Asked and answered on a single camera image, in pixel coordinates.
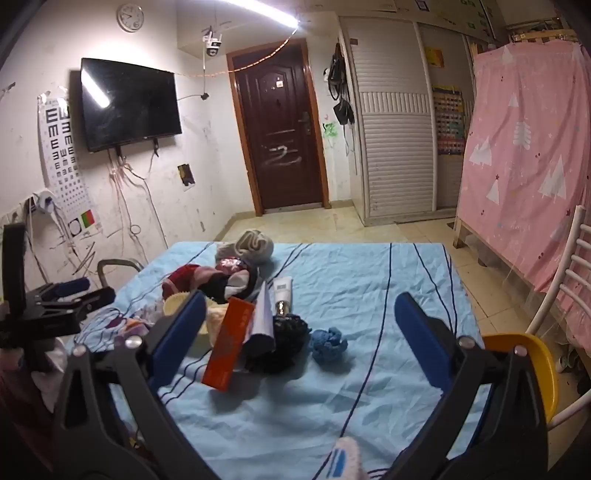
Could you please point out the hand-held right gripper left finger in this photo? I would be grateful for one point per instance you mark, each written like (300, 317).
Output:
(182, 332)

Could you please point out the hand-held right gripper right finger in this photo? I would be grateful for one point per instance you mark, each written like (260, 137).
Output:
(420, 341)

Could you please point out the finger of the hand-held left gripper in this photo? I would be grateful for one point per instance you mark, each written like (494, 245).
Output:
(69, 286)
(87, 301)

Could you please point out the orange cardboard box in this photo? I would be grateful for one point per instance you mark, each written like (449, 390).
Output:
(231, 341)

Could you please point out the cream cloth ball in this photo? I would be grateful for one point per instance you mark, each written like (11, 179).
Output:
(214, 323)

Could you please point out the red and black cloth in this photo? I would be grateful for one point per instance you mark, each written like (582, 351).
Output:
(217, 281)

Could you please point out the shiny purple wrapper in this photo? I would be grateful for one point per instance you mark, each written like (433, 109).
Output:
(231, 264)

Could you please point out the person's dark red clothing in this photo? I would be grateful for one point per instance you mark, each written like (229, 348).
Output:
(18, 406)

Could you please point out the light blue bed sheet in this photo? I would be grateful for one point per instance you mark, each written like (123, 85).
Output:
(346, 286)

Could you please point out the black scrunchie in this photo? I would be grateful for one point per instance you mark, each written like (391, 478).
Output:
(288, 337)

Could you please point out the white cosmetic tube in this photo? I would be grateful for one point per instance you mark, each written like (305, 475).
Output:
(283, 293)

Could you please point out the beige rolled sock ball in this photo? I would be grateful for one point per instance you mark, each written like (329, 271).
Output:
(247, 244)

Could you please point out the yellow plastic chair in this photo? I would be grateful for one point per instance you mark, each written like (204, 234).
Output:
(535, 355)

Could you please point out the eye chart poster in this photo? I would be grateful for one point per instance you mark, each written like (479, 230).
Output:
(64, 157)

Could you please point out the white fuzzy cloth with blue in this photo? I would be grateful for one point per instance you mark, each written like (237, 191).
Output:
(348, 457)

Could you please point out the white metal chair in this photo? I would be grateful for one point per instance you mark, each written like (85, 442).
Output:
(551, 295)

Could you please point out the white shutter wardrobe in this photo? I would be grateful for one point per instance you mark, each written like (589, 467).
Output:
(392, 152)

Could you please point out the pink printed curtain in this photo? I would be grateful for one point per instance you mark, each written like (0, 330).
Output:
(526, 161)

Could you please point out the colourful grid poster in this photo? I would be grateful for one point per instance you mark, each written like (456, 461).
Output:
(449, 120)

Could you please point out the dark brown door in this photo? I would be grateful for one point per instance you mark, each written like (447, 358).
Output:
(277, 124)

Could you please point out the black hanging bag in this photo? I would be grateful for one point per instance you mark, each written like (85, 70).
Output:
(344, 113)

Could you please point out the small yellow poster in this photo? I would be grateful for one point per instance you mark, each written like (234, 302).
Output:
(434, 57)

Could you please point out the ceiling light tube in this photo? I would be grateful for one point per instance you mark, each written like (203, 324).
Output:
(263, 10)

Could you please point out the grey metal chair frame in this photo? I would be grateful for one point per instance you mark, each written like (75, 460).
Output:
(115, 263)

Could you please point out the white wall plug device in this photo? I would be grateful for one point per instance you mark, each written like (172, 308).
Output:
(45, 201)

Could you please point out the small dark wall picture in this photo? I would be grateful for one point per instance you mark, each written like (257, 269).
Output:
(186, 175)

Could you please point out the black wall television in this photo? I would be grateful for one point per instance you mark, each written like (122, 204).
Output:
(131, 106)

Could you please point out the round wall clock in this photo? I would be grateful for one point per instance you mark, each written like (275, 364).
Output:
(130, 17)

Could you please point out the white security camera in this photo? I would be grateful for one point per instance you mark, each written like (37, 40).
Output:
(212, 44)

